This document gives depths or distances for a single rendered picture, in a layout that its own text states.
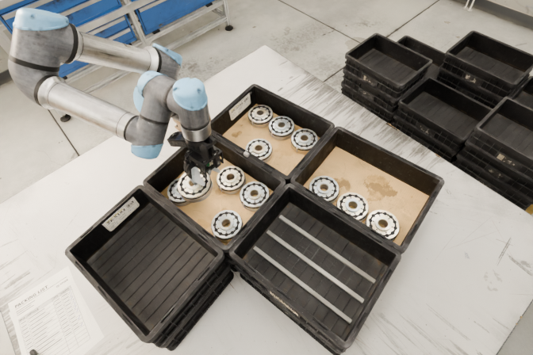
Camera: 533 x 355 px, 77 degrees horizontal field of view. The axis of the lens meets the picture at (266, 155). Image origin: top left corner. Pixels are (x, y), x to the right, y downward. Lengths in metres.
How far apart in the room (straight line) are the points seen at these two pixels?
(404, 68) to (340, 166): 1.12
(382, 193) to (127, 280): 0.88
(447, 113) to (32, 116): 3.05
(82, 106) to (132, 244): 0.49
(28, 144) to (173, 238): 2.09
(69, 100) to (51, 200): 0.72
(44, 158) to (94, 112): 1.97
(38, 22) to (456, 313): 1.45
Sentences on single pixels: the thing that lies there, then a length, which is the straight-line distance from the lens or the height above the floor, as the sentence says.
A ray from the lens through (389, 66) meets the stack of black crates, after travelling 2.23.
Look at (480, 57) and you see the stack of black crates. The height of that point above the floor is 0.49.
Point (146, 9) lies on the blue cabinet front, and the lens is 2.95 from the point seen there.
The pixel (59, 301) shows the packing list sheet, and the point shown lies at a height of 0.70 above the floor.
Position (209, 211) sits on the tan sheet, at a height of 0.83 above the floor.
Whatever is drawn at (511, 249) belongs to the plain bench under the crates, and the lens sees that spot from 1.44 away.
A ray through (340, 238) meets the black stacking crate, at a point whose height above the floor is 0.83.
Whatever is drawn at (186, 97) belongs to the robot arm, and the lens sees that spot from 0.78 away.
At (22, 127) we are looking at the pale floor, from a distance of 3.28.
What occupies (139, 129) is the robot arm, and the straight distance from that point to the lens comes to 0.90.
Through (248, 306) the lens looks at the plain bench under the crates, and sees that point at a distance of 1.20.
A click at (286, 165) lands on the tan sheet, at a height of 0.83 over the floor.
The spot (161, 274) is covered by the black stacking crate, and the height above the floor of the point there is 0.83.
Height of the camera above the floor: 1.86
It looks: 54 degrees down
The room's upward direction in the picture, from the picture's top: 7 degrees counter-clockwise
